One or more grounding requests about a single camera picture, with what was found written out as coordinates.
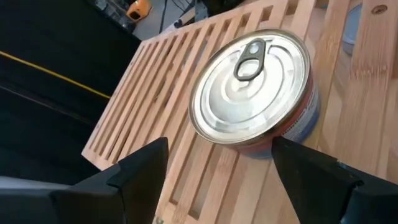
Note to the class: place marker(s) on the wooden slatted shelf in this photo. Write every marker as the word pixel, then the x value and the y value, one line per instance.
pixel 357 124

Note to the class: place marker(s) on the orange yellow device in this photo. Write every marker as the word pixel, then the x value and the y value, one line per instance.
pixel 140 9

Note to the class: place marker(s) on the Bumble Bee light tuna can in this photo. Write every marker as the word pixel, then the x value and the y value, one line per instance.
pixel 353 28

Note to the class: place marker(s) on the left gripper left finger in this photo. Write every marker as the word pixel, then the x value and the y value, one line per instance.
pixel 93 202

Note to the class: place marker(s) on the Wild Planet pink salmon can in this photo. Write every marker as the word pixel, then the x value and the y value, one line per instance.
pixel 248 93

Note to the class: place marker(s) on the black curtain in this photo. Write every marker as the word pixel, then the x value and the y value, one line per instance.
pixel 62 31
pixel 37 140

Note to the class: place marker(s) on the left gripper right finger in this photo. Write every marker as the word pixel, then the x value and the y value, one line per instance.
pixel 326 193

